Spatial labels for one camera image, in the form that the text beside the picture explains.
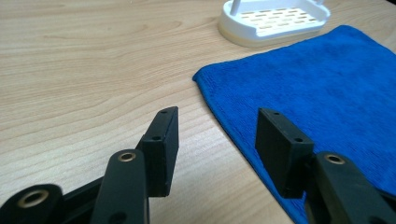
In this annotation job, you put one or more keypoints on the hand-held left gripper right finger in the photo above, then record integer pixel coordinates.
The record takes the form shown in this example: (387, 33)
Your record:
(286, 155)

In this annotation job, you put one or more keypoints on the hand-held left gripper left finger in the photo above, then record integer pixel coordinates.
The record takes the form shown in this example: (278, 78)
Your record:
(158, 161)

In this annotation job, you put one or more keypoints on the blue cloth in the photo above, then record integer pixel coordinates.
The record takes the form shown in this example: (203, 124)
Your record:
(311, 84)

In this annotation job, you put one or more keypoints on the white slotted drain rack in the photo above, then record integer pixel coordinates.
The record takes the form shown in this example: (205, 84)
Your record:
(274, 21)

